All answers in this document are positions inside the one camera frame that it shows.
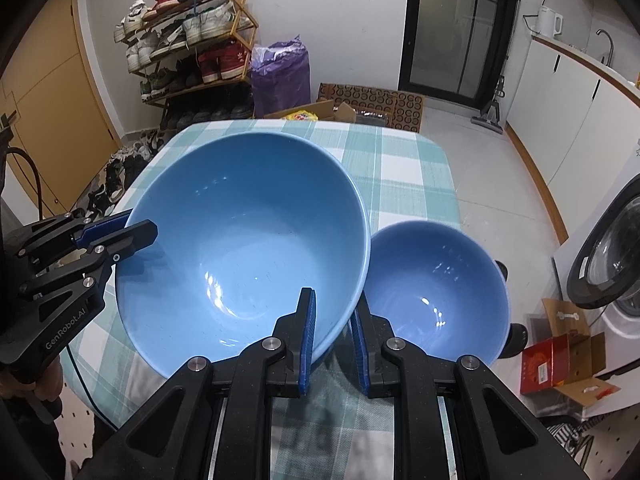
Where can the yellow snack packet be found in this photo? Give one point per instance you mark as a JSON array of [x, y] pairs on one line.
[[300, 116]]

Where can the black glass door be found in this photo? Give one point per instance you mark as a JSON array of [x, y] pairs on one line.
[[455, 25]]

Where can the grey kitchen countertop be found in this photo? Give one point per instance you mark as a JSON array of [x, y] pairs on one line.
[[575, 52]]

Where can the black white striped mat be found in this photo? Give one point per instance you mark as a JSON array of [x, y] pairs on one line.
[[570, 440]]

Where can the brown patterned doormat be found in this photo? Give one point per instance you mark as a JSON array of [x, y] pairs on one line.
[[380, 102]]

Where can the wooden shoe rack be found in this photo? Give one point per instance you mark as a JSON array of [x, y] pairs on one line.
[[245, 15]]

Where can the shoe rack with shoes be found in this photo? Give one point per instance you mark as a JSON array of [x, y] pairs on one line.
[[210, 65]]

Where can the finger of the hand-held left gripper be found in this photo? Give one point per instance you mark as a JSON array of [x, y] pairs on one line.
[[135, 235], [107, 225]]

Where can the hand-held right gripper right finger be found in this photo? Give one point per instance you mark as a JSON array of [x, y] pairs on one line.
[[359, 355]]

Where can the red carton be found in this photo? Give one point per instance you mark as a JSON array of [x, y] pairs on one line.
[[542, 365]]

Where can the person's left hand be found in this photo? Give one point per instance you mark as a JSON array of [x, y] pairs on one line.
[[45, 377]]

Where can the metal faucet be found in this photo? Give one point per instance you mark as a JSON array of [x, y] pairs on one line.
[[609, 45]]

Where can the small blue bowl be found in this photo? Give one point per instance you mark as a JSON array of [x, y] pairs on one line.
[[435, 290]]

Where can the brown cardboard box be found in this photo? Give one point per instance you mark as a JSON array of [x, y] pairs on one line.
[[325, 109]]

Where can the purple trash bag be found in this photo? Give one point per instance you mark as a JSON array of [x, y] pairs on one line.
[[280, 80]]

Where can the large blue bowl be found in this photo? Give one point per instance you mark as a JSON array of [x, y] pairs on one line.
[[240, 240]]

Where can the open cardboard box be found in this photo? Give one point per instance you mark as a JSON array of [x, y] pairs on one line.
[[575, 320]]

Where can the white kitchen cabinet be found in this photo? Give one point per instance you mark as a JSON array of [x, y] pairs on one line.
[[565, 105]]

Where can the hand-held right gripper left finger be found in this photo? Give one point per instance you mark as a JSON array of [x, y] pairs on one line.
[[310, 332]]

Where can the yellow wooden door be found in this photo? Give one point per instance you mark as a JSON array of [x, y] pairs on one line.
[[55, 90]]

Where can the scattered pile of shoes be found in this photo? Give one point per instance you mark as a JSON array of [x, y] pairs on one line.
[[117, 180]]

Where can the black dotted mat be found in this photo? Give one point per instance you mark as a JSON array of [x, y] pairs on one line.
[[617, 462], [80, 445]]

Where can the white washing machine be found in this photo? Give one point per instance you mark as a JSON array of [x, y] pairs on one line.
[[615, 260]]

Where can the grey stick vacuum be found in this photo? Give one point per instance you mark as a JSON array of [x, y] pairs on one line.
[[489, 117]]

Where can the teal checked tablecloth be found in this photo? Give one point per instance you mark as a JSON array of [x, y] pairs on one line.
[[400, 185]]

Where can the white electric kettle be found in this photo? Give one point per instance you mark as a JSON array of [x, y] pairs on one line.
[[549, 22]]

